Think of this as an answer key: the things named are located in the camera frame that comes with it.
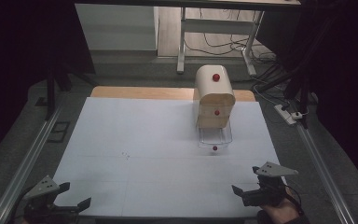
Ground aluminium rail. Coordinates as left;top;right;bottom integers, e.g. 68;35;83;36
0;105;63;224
296;122;356;224

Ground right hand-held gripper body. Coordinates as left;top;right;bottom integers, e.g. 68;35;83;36
241;161;300;208

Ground person's right hand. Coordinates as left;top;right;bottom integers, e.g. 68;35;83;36
256;186;304;224

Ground clear plastic drawer red knob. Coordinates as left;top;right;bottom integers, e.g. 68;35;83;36
197;120;234;152

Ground white metal table frame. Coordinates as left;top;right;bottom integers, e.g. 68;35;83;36
184;8;278;64

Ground white desk frame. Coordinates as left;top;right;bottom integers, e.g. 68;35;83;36
74;0;302;77

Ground white panel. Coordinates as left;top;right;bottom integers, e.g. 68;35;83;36
75;3;159;51

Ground white table mat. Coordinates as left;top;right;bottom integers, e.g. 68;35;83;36
52;96;286;218

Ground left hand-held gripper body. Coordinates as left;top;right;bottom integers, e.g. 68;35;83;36
22;175;79;224

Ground black floor plate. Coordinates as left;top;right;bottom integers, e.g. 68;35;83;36
47;120;72;144
34;96;49;107

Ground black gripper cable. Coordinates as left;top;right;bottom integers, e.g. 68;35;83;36
285;185;305;217
11;185;35;224

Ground white power strip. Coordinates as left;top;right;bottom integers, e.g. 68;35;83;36
273;104;298;126

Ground cream storage cabinet red knobs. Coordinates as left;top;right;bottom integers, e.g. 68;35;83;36
193;63;237;129

